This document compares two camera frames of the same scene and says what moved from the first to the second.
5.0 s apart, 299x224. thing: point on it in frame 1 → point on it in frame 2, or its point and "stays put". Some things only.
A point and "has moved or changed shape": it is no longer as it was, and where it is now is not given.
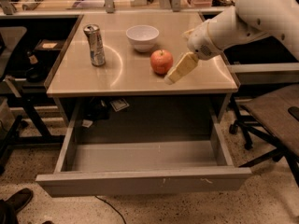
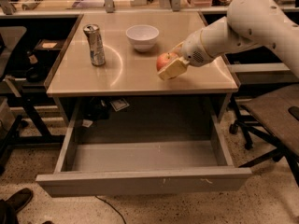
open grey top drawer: [142, 168] stays put
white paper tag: [119, 105] stays put
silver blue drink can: [95, 44] stays put
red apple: [162, 62] has moved or changed shape
